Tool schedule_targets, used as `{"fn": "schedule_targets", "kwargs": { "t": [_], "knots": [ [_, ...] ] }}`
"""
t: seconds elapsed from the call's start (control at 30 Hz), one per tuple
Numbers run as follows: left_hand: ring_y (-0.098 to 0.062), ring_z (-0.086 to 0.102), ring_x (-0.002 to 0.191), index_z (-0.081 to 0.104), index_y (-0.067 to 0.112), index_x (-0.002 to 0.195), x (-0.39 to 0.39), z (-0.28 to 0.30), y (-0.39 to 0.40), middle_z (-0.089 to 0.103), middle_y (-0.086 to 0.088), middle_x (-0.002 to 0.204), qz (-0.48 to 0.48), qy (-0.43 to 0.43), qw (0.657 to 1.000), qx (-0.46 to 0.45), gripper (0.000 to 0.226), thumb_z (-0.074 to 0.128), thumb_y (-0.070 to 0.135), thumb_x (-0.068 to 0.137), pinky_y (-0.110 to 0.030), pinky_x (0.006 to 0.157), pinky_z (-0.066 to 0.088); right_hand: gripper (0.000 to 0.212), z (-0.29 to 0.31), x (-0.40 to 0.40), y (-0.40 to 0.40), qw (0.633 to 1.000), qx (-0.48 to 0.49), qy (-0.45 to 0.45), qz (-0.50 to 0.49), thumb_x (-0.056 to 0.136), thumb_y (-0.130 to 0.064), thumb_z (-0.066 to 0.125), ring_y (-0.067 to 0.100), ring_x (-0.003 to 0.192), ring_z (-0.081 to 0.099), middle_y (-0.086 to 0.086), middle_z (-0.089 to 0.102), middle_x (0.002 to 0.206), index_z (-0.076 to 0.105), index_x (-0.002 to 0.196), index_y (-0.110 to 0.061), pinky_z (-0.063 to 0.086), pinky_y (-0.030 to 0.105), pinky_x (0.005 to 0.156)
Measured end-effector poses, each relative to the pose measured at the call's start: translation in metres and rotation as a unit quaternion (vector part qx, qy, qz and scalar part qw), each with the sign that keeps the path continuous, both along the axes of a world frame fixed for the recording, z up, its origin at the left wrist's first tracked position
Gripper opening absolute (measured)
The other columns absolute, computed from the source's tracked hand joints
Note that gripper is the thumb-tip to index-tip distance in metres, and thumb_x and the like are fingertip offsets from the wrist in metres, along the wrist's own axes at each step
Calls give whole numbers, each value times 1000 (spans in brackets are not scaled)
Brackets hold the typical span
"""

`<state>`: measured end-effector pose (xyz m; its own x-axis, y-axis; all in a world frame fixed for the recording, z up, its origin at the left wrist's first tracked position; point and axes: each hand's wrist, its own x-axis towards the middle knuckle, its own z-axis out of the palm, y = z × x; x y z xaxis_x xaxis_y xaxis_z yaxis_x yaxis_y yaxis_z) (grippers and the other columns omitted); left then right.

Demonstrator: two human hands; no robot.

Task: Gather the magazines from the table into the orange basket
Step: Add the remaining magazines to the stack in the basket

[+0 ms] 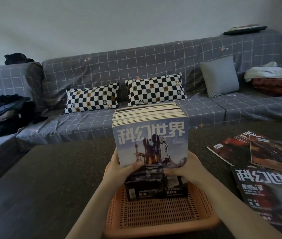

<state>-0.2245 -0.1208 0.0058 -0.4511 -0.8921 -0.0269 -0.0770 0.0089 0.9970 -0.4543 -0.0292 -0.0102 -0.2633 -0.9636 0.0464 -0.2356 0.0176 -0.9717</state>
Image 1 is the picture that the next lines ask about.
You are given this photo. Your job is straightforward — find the person's left forearm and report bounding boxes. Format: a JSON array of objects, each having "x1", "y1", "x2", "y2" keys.
[{"x1": 65, "y1": 184, "x2": 121, "y2": 239}]

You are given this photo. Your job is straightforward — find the plain grey cushion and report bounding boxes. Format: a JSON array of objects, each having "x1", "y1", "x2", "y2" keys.
[{"x1": 200, "y1": 55, "x2": 240, "y2": 99}]

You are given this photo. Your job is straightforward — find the orange plastic basket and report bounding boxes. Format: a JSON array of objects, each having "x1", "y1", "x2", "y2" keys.
[{"x1": 103, "y1": 159, "x2": 221, "y2": 239}]

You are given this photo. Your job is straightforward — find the thick stack of magazines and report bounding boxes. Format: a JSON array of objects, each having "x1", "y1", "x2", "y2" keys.
[{"x1": 112, "y1": 102, "x2": 187, "y2": 127}]

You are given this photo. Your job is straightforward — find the dark red cover magazine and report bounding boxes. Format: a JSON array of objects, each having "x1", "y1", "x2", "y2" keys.
[{"x1": 207, "y1": 131, "x2": 253, "y2": 167}]

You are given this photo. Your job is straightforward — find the white crumpled cloth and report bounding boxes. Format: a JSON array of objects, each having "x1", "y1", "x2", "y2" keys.
[{"x1": 244, "y1": 61, "x2": 282, "y2": 82}]

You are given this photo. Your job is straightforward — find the grey checked covered sofa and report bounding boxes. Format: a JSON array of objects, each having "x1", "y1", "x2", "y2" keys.
[{"x1": 0, "y1": 28, "x2": 282, "y2": 195}]

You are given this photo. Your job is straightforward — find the black flat tray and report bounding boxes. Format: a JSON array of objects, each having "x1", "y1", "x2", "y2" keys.
[{"x1": 223, "y1": 26, "x2": 268, "y2": 36}]

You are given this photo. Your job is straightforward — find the person's left hand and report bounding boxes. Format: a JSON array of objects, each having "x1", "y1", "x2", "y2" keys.
[{"x1": 103, "y1": 146, "x2": 144, "y2": 195}]

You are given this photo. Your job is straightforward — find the black red glossy magazine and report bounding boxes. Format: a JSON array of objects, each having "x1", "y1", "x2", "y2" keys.
[{"x1": 230, "y1": 166, "x2": 282, "y2": 237}]

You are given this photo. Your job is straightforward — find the black white checkered pillow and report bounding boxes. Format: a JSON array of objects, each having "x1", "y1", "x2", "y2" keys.
[
  {"x1": 125, "y1": 72, "x2": 188, "y2": 107},
  {"x1": 64, "y1": 81, "x2": 120, "y2": 114}
]

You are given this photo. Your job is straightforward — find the person's right hand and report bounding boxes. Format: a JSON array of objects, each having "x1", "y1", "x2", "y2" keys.
[{"x1": 163, "y1": 151, "x2": 207, "y2": 190}]

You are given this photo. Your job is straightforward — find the heap of dark clothes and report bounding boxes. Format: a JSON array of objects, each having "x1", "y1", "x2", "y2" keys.
[{"x1": 0, "y1": 94, "x2": 48, "y2": 139}]

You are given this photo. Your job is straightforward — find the dark speckled table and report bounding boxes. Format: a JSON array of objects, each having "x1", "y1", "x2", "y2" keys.
[{"x1": 0, "y1": 119, "x2": 282, "y2": 239}]

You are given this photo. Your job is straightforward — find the black crumpled garment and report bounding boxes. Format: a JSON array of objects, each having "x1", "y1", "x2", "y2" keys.
[{"x1": 4, "y1": 52, "x2": 35, "y2": 65}]

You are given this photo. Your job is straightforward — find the pale booklet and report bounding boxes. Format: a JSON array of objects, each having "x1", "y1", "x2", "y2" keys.
[{"x1": 230, "y1": 24, "x2": 260, "y2": 32}]

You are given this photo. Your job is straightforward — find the person's right forearm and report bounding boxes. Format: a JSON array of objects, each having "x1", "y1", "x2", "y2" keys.
[{"x1": 193, "y1": 169, "x2": 282, "y2": 239}]

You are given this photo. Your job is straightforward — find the dark mech cover magazine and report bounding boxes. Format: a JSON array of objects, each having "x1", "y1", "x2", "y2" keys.
[{"x1": 249, "y1": 135, "x2": 282, "y2": 176}]

